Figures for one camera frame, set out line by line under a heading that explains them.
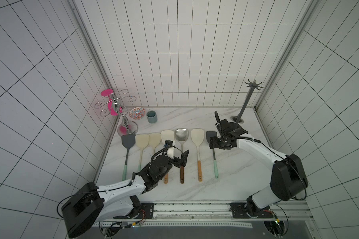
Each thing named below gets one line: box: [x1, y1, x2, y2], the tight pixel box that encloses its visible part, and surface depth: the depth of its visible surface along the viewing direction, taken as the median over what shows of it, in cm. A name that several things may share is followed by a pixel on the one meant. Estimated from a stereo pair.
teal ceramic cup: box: [146, 110, 158, 124], surface depth 112 cm
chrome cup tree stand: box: [94, 89, 139, 136], surface depth 102 cm
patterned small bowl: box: [129, 107, 146, 120], surface depth 116 cm
